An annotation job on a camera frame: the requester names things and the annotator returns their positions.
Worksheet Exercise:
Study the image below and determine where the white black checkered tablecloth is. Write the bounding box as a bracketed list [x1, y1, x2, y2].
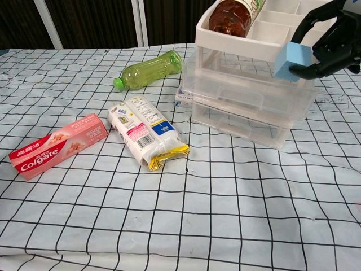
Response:
[0, 42, 361, 271]

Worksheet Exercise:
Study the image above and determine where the pink Colgate toothpaste box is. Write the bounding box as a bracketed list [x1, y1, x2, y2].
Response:
[7, 113, 109, 181]

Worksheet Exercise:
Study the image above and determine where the brown tea bottle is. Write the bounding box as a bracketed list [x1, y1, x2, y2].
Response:
[208, 0, 267, 38]

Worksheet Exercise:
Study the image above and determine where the green plastic bottle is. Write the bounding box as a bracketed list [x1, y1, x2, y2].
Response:
[112, 50, 183, 91]

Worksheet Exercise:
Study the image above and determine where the dark pleated curtain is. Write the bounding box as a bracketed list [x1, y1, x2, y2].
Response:
[0, 0, 221, 50]

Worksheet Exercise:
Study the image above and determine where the clear plastic storage box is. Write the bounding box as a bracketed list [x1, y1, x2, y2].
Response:
[191, 95, 294, 126]
[182, 52, 317, 114]
[191, 111, 293, 150]

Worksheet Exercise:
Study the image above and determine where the white metal post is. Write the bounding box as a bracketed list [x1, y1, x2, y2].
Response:
[36, 0, 63, 49]
[131, 0, 149, 48]

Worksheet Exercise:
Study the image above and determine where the white yellow snack package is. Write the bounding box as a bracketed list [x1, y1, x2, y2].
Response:
[108, 95, 190, 172]

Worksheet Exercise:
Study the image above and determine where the small blue white carton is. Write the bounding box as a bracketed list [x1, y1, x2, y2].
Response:
[174, 86, 195, 110]

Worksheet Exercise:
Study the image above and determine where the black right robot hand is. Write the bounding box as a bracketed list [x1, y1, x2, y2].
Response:
[289, 0, 361, 80]

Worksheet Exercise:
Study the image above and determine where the blue foam cube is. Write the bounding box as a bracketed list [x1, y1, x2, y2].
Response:
[272, 41, 314, 83]

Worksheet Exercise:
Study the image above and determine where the white plastic drawer organizer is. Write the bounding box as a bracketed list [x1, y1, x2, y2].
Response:
[191, 0, 342, 150]

